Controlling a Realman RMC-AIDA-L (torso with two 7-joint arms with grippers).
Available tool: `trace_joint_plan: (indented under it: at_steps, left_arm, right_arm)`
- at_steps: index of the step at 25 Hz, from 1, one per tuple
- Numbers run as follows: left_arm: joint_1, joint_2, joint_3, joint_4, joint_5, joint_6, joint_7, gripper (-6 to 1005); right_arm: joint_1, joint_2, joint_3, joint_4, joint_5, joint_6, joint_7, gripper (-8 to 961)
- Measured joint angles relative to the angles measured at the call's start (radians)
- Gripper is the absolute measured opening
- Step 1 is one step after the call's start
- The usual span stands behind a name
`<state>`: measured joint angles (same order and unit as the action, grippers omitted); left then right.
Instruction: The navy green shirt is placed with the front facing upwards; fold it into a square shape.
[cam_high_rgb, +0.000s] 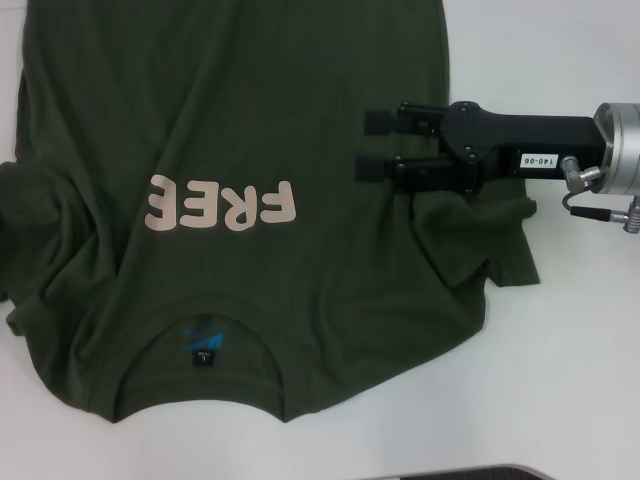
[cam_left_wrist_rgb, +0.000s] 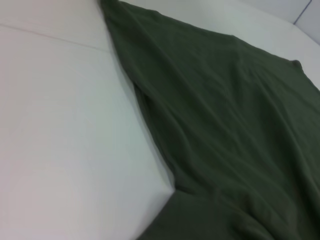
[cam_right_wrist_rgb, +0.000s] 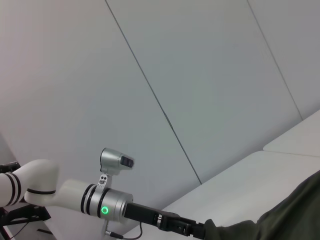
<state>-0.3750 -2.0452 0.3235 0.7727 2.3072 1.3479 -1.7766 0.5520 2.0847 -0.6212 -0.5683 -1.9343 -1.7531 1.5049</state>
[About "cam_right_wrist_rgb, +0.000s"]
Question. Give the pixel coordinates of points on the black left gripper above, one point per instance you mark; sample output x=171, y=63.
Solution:
x=142, y=212

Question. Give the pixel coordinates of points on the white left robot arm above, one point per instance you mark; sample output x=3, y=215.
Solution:
x=40, y=172

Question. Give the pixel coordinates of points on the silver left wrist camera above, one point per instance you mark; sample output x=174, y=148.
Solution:
x=111, y=160

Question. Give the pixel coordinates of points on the dark green printed t-shirt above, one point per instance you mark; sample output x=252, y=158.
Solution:
x=287, y=215

